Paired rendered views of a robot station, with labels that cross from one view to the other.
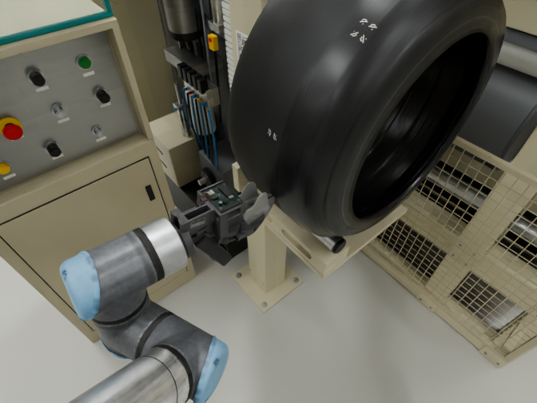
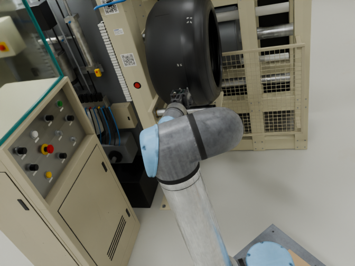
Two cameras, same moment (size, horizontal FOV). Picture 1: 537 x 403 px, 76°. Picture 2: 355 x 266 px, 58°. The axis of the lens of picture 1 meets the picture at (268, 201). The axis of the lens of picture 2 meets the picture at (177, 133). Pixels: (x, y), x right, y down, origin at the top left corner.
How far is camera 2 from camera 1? 103 cm
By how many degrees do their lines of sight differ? 24
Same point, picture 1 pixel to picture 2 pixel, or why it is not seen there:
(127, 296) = not seen: hidden behind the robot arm
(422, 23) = (201, 11)
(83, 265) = (167, 117)
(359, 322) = (240, 178)
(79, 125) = (65, 139)
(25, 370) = not seen: outside the picture
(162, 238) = (177, 105)
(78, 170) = (76, 162)
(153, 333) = not seen: hidden behind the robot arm
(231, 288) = (165, 214)
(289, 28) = (165, 31)
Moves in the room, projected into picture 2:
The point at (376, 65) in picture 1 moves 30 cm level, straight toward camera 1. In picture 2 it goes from (198, 26) to (230, 46)
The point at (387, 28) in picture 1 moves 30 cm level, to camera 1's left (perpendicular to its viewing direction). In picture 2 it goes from (195, 16) to (141, 44)
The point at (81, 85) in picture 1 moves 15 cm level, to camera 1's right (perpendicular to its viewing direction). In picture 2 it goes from (61, 116) to (86, 102)
